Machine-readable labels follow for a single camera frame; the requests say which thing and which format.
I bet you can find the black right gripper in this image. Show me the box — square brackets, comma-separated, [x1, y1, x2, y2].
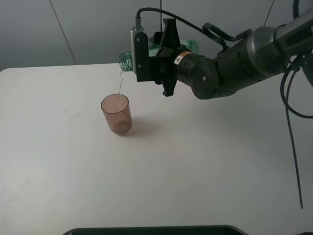
[149, 18, 215, 98]

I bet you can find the green transparent water bottle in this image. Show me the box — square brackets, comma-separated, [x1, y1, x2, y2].
[119, 32, 199, 71]

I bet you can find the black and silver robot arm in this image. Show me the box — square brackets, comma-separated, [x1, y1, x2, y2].
[136, 11, 313, 99]

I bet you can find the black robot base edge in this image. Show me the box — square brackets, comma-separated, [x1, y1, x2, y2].
[65, 225, 246, 235]

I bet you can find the pink translucent plastic cup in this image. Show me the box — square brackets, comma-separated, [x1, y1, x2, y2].
[101, 94, 132, 135]

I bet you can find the black camera cable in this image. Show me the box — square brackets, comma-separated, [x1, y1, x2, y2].
[135, 7, 252, 53]

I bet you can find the black hanging arm cable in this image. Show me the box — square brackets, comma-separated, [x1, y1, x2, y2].
[280, 0, 313, 210]

